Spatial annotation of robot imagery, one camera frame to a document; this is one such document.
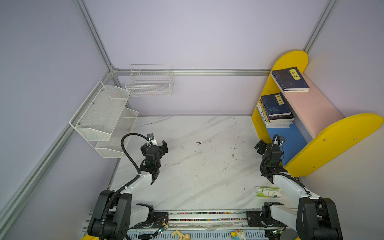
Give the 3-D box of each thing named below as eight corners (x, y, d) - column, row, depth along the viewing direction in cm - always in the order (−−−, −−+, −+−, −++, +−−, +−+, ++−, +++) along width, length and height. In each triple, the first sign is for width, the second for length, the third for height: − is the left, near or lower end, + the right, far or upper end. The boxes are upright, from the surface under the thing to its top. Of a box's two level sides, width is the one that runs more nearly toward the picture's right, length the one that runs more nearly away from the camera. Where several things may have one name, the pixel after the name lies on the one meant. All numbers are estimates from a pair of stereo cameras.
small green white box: (256, 198, 82) (258, 195, 78) (253, 188, 85) (256, 186, 82) (279, 198, 82) (283, 195, 78) (276, 188, 85) (279, 186, 82)
